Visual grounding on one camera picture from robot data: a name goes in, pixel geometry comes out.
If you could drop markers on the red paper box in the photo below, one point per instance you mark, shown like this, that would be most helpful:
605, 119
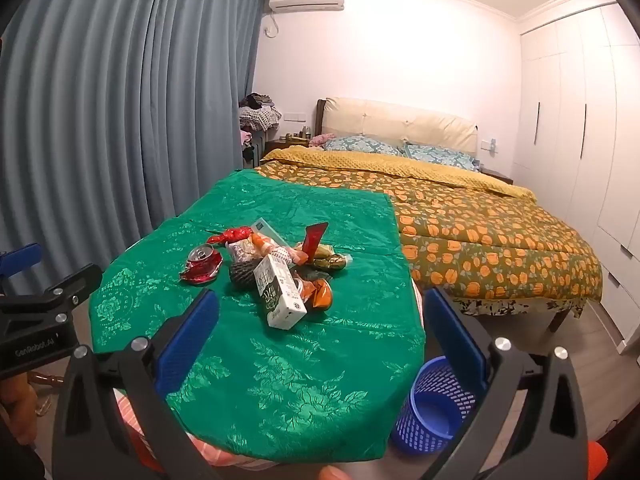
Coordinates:
312, 239

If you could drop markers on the blue grey curtain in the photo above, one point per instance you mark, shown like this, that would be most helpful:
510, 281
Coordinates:
115, 116

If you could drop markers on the red plastic bag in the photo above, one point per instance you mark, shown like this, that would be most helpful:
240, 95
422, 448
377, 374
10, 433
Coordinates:
230, 236

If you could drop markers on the white green milk carton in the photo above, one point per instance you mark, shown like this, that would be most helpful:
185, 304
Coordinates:
276, 287

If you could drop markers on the pink striped mattress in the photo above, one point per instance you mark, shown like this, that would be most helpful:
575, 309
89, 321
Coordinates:
216, 457

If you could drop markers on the light blue small box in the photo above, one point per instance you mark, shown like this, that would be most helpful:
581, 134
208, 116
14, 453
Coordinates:
261, 226

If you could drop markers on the pile of clothes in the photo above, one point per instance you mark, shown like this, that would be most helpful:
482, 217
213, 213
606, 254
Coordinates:
258, 117

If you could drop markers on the teal floral pillow left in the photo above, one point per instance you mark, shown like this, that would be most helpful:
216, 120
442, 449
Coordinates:
362, 144

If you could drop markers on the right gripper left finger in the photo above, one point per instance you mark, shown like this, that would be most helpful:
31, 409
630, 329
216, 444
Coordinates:
90, 439

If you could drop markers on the orange white snack wrapper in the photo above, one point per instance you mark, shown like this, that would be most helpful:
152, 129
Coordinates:
316, 295

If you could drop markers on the bread snack bag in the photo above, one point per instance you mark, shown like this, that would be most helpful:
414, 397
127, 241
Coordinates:
242, 251

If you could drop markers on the teal floral pillow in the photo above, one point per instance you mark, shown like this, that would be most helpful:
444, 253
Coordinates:
442, 156
362, 144

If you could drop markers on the orange floral quilt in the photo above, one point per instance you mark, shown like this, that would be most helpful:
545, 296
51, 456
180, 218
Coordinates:
486, 242

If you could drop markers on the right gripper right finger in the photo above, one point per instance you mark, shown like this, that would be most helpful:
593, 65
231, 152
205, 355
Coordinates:
528, 421

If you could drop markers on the green satin cloth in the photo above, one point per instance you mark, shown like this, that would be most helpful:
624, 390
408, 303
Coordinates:
328, 389

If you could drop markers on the left hand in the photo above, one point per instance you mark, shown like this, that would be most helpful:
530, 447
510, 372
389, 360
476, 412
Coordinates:
19, 401

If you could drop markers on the orange fuzzy sleeve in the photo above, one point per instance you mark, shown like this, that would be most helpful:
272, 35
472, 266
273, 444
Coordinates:
597, 460

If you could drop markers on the wooden nightstand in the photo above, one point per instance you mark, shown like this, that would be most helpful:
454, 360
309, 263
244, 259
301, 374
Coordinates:
287, 142

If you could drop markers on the teal floral pillow right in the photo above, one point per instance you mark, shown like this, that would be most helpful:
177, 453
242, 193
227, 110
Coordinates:
442, 156

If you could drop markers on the beige padded headboard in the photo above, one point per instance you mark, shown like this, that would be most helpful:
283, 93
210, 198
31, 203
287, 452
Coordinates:
394, 124

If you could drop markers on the white wardrobe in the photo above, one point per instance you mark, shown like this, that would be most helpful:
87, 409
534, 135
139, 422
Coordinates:
578, 145

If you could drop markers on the dark mesh fruit sleeve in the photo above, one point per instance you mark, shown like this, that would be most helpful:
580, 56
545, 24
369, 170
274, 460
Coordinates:
241, 273

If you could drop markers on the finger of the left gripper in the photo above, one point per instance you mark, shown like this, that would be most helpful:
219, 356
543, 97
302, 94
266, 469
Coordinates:
71, 292
19, 260

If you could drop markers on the gold brown snack wrapper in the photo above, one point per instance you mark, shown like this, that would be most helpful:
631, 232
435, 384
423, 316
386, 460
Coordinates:
325, 258

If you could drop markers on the blue mesh trash basket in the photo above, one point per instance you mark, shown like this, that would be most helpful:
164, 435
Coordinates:
434, 410

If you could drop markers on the right hand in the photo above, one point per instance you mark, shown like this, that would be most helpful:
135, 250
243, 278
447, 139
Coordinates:
331, 472

